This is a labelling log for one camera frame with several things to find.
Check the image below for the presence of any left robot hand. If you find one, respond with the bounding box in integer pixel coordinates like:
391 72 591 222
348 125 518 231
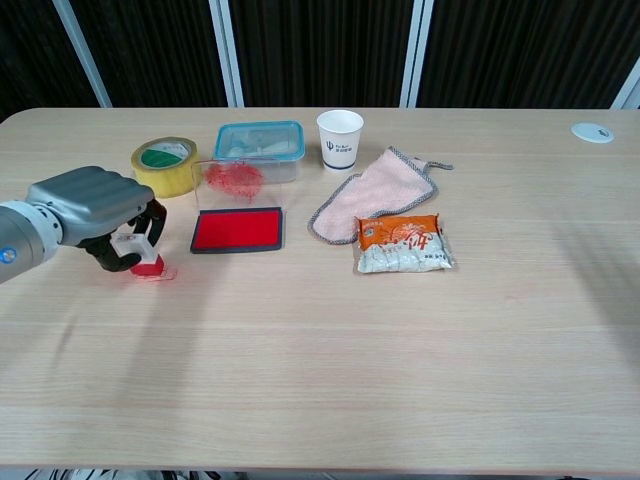
25 166 169 274

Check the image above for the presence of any red stamp block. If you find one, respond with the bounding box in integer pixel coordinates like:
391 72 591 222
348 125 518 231
110 230 167 279

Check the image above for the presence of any yellow tape roll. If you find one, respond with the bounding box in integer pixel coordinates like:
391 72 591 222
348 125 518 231
131 138 200 199

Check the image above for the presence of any red ink pad clear lid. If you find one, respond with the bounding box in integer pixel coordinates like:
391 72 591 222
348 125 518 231
189 158 287 255

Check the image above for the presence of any clear container blue lid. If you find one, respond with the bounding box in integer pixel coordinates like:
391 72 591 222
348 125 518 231
213 120 306 184

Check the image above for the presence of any white paper cup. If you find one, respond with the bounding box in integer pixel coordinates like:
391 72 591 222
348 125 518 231
316 109 365 173

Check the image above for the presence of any pink cloth grey trim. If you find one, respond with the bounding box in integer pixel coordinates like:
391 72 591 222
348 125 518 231
311 145 455 246

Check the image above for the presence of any orange and white snack bag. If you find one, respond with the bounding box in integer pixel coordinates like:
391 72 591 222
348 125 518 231
353 212 457 275

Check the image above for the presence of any white frame post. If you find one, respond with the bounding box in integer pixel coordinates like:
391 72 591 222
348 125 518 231
208 0 246 108
399 0 435 109
609 69 640 110
52 0 114 109

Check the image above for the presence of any white table cable grommet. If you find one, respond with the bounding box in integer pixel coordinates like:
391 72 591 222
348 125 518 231
570 121 615 144

